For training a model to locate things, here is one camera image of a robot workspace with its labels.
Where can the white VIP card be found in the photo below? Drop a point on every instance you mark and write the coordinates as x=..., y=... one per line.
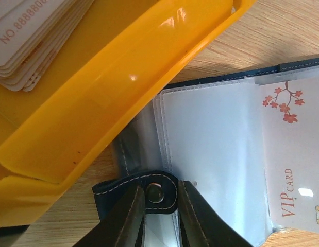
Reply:
x=290, y=124

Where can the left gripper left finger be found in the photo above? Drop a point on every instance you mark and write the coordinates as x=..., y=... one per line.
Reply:
x=123, y=226

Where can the white card stack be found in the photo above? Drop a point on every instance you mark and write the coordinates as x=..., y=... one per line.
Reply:
x=30, y=32

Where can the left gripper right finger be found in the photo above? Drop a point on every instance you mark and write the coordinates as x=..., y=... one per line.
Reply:
x=200, y=225

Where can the yellow card bin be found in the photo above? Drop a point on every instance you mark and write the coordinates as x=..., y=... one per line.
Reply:
x=119, y=57

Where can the dark blue card holder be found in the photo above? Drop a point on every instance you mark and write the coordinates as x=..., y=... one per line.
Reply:
x=208, y=132

